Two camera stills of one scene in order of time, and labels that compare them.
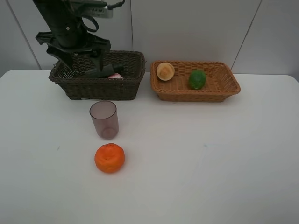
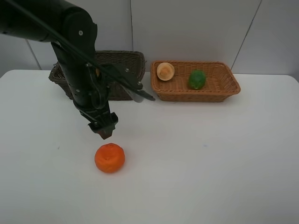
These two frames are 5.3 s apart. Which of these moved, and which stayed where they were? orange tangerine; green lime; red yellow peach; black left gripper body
Moved: black left gripper body
Stayed: orange tangerine; red yellow peach; green lime
